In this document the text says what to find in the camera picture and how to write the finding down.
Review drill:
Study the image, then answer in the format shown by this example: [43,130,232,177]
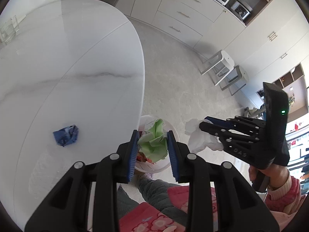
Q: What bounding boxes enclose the white tissue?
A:
[185,119,224,154]

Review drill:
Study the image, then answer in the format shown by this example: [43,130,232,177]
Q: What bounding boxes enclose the green paper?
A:
[138,118,168,164]

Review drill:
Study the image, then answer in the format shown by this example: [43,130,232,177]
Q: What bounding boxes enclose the red paper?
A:
[137,152,152,163]

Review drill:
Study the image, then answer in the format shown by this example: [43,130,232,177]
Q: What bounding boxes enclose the pink sleeve right forearm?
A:
[265,176,306,215]

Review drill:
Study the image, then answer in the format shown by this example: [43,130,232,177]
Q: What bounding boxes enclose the white slotted trash bin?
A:
[135,115,179,174]

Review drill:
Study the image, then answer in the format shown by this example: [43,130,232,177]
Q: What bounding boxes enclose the person's right hand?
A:
[248,164,290,189]

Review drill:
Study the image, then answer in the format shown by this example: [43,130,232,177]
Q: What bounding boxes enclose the grey step stool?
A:
[221,65,249,96]

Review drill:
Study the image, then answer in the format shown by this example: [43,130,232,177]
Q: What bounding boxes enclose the white step stool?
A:
[200,50,235,86]

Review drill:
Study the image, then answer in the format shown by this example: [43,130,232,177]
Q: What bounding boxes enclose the blue crumpled paper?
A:
[53,125,79,147]

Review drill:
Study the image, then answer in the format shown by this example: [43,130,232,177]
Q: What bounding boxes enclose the red floral jacket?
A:
[118,185,218,232]

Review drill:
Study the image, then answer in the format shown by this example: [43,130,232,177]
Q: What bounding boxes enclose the person's grey trouser legs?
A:
[117,176,187,226]

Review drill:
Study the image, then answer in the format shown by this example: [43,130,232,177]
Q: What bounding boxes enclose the tall white wardrobe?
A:
[225,0,308,97]

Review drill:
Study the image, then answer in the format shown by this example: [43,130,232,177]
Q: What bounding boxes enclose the white drawer cabinet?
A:
[152,0,227,49]

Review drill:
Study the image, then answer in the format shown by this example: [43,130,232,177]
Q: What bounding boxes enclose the silver microwave oven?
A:
[231,0,252,21]

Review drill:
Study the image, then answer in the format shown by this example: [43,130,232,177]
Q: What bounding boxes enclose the clear glass cup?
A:
[1,16,19,45]

